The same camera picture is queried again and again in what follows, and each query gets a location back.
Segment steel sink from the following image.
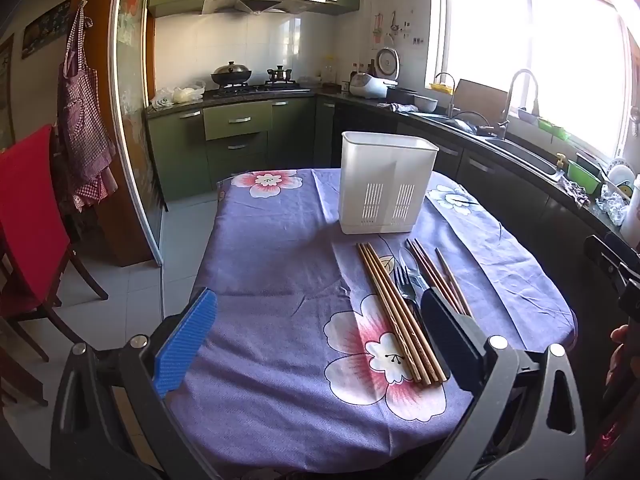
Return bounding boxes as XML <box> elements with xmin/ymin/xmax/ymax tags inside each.
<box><xmin>479</xmin><ymin>135</ymin><xmax>562</xmax><ymax>177</ymax></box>

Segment black pot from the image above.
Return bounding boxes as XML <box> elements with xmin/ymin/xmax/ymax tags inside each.
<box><xmin>387</xmin><ymin>87</ymin><xmax>419</xmax><ymax>107</ymax></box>

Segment window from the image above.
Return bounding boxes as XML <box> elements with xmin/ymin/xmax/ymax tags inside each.
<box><xmin>432</xmin><ymin>0</ymin><xmax>633</xmax><ymax>162</ymax></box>

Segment person's right hand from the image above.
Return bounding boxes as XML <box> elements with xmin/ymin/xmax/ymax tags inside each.
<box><xmin>606</xmin><ymin>324</ymin><xmax>631</xmax><ymax>387</ymax></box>

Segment light wooden chopstick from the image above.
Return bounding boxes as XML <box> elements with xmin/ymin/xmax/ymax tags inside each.
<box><xmin>366</xmin><ymin>242</ymin><xmax>441</xmax><ymax>385</ymax></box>
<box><xmin>361</xmin><ymin>243</ymin><xmax>432</xmax><ymax>388</ymax></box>
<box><xmin>356</xmin><ymin>243</ymin><xmax>423</xmax><ymax>387</ymax></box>
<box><xmin>370</xmin><ymin>242</ymin><xmax>449</xmax><ymax>382</ymax></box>

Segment gas stove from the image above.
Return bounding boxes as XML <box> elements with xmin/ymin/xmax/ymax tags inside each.
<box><xmin>201</xmin><ymin>80</ymin><xmax>312</xmax><ymax>100</ymax></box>

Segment white plate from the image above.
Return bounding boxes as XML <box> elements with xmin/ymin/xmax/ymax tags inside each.
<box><xmin>607</xmin><ymin>159</ymin><xmax>637</xmax><ymax>187</ymax></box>

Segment wooden cutting board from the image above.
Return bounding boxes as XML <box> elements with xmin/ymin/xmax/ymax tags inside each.
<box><xmin>452</xmin><ymin>78</ymin><xmax>509</xmax><ymax>127</ymax></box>

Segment white rice cooker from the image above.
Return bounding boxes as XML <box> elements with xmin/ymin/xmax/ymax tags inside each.
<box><xmin>348</xmin><ymin>47</ymin><xmax>401</xmax><ymax>99</ymax></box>

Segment large green bin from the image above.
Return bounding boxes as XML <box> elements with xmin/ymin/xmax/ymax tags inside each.
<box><xmin>567</xmin><ymin>156</ymin><xmax>604</xmax><ymax>194</ymax></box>

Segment plastic bags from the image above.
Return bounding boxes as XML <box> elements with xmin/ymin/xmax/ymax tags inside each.
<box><xmin>149</xmin><ymin>81</ymin><xmax>207</xmax><ymax>109</ymax></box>

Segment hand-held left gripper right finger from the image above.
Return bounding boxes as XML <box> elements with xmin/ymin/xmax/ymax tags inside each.
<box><xmin>415</xmin><ymin>287</ymin><xmax>588</xmax><ymax>480</ymax></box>

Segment steel faucet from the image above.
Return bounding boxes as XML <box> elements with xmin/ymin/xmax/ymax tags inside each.
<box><xmin>496</xmin><ymin>68</ymin><xmax>542</xmax><ymax>142</ymax></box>

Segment purple floral tablecloth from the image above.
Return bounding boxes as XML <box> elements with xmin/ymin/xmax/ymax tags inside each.
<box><xmin>162</xmin><ymin>167</ymin><xmax>577</xmax><ymax>477</ymax></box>

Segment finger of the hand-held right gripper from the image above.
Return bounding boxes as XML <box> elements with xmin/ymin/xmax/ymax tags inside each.
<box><xmin>584</xmin><ymin>232</ymin><xmax>640</xmax><ymax>291</ymax></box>

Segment dark lower cabinets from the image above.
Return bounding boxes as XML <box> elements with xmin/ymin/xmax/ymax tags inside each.
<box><xmin>330</xmin><ymin>100</ymin><xmax>640</xmax><ymax>341</ymax></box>

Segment white plastic utensil holder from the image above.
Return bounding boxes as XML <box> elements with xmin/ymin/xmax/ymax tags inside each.
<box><xmin>338</xmin><ymin>131</ymin><xmax>440</xmax><ymax>236</ymax></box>

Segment crumpled clear plastic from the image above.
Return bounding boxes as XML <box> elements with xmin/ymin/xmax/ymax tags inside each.
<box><xmin>596</xmin><ymin>184</ymin><xmax>629</xmax><ymax>227</ymax></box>

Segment red checkered apron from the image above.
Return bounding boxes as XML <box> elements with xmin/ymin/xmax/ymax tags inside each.
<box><xmin>56</xmin><ymin>1</ymin><xmax>119</xmax><ymax>213</ymax></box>

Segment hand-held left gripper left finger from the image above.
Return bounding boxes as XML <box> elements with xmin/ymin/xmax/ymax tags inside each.
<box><xmin>50</xmin><ymin>287</ymin><xmax>219</xmax><ymax>480</ymax></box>

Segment dark metal fork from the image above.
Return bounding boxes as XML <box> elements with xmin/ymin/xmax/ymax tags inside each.
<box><xmin>392</xmin><ymin>265</ymin><xmax>428</xmax><ymax>322</ymax></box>

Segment red covered wooden chair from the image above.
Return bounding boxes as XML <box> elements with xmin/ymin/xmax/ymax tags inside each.
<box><xmin>0</xmin><ymin>124</ymin><xmax>110</xmax><ymax>407</ymax></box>

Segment black wok with lid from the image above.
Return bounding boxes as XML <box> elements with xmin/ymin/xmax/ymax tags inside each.
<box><xmin>210</xmin><ymin>61</ymin><xmax>253</xmax><ymax>87</ymax></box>

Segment sliding glass door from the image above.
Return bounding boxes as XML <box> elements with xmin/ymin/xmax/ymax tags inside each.
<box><xmin>109</xmin><ymin>0</ymin><xmax>168</xmax><ymax>267</ymax></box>

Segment small green bin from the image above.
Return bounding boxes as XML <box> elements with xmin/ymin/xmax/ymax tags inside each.
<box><xmin>536</xmin><ymin>117</ymin><xmax>572</xmax><ymax>142</ymax></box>

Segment wall poster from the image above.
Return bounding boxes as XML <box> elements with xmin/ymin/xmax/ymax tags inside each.
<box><xmin>21</xmin><ymin>0</ymin><xmax>74</xmax><ymax>60</ymax></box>

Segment yellow basket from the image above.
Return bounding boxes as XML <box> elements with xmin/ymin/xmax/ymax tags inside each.
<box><xmin>429</xmin><ymin>72</ymin><xmax>457</xmax><ymax>97</ymax></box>

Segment green lower cabinets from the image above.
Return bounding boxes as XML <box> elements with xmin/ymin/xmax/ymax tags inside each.
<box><xmin>144</xmin><ymin>95</ymin><xmax>337</xmax><ymax>202</ymax></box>

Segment white bottle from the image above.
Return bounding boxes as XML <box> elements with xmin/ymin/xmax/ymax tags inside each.
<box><xmin>619</xmin><ymin>174</ymin><xmax>640</xmax><ymax>249</ymax></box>

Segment person's red patterned clothing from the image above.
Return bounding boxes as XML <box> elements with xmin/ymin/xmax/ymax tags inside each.
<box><xmin>584</xmin><ymin>400</ymin><xmax>640</xmax><ymax>472</ymax></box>

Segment dark rag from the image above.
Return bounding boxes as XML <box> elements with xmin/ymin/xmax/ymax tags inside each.
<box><xmin>560</xmin><ymin>177</ymin><xmax>592</xmax><ymax>209</ymax></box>

